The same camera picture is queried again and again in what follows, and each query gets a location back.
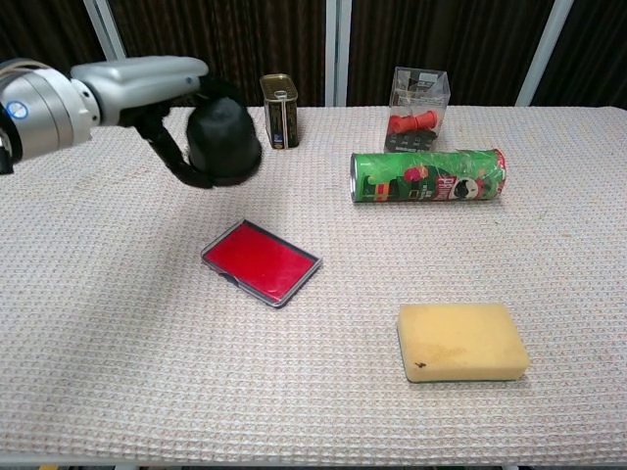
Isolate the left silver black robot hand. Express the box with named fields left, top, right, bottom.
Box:
left=70, top=55, right=246, bottom=190

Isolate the black round object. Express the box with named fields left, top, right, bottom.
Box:
left=186, top=95, right=263, bottom=187

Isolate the gold rectangular tin can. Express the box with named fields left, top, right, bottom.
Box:
left=260, top=72, right=301, bottom=150

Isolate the white partition frame post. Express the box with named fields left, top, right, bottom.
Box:
left=324, top=0, right=353, bottom=108
left=82, top=0, right=129, bottom=63
left=514, top=0, right=574, bottom=108

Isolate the clear box with red parts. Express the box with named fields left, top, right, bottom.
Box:
left=383, top=66, right=451, bottom=154

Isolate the yellow sponge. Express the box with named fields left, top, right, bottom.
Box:
left=397, top=302, right=531, bottom=385

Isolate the beige waffle tablecloth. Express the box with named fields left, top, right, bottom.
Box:
left=0, top=105, right=627, bottom=466

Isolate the green Pringles can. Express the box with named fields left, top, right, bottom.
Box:
left=349, top=148, right=510, bottom=206

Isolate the clear case with red card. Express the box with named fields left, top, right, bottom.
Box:
left=200, top=218, right=323, bottom=308

